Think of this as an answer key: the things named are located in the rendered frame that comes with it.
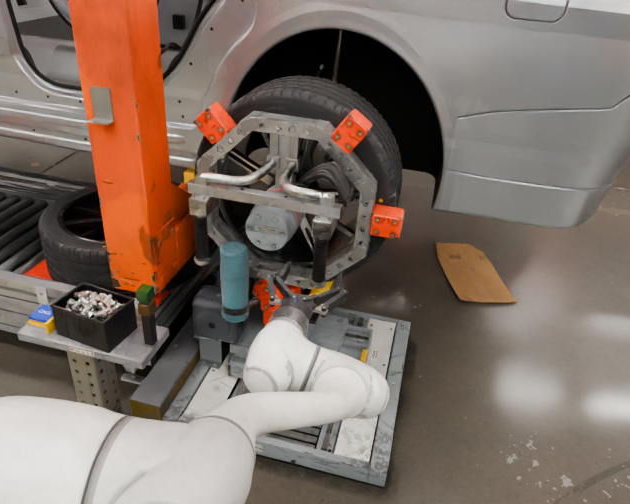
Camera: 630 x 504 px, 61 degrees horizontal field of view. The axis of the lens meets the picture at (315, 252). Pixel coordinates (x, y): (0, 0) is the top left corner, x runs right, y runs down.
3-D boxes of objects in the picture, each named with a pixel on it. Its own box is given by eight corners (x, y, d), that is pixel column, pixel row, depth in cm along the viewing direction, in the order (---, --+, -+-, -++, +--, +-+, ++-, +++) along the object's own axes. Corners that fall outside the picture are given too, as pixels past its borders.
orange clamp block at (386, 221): (372, 223, 166) (401, 228, 164) (368, 235, 159) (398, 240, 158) (375, 203, 162) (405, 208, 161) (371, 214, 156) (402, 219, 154)
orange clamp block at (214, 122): (238, 124, 161) (217, 100, 158) (228, 132, 154) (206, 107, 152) (223, 138, 164) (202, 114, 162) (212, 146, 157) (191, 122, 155)
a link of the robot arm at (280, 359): (255, 344, 119) (310, 367, 118) (228, 395, 106) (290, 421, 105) (267, 309, 113) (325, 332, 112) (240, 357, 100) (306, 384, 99)
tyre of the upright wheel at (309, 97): (402, 70, 165) (205, 77, 181) (393, 88, 145) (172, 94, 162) (403, 257, 197) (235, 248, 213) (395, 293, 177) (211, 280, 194)
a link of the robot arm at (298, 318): (303, 356, 117) (309, 339, 122) (305, 324, 112) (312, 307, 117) (263, 348, 119) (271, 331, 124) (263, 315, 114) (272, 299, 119)
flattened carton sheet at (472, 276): (480, 248, 323) (481, 243, 321) (516, 303, 276) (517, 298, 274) (431, 247, 320) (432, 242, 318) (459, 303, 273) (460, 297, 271)
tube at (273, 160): (280, 168, 156) (281, 133, 151) (258, 195, 140) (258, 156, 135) (223, 159, 160) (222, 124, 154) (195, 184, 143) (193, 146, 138)
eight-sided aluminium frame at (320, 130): (363, 288, 177) (385, 128, 149) (360, 300, 172) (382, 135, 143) (209, 258, 187) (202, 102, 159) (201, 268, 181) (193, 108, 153)
